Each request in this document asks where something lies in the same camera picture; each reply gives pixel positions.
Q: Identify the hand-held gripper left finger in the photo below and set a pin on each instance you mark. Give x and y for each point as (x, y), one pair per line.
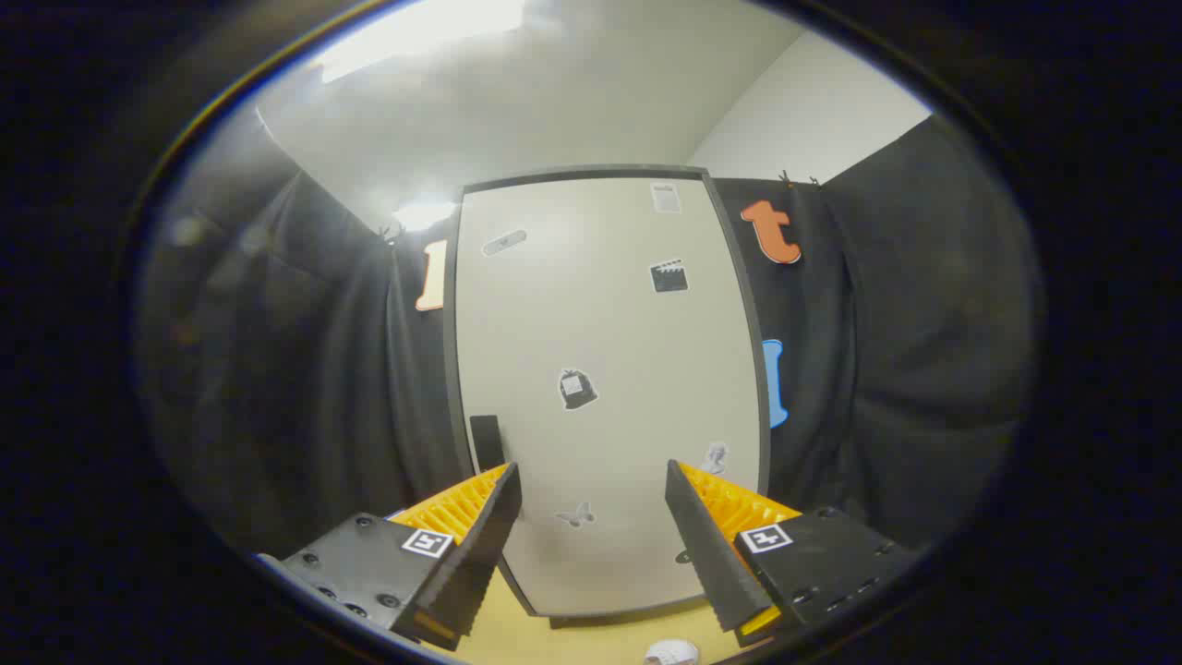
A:
(489, 526)

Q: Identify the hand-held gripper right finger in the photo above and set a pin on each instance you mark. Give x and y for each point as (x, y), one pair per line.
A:
(702, 536)

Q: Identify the white canvas shoe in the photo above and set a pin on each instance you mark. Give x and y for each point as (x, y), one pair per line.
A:
(671, 653)

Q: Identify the white shoe cabinet door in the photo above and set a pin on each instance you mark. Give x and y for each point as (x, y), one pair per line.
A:
(600, 323)

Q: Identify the grey shoe cabinet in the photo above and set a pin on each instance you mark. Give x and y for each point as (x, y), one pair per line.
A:
(582, 172)

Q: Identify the black backdrop cloth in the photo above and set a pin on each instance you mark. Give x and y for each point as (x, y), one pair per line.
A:
(923, 323)

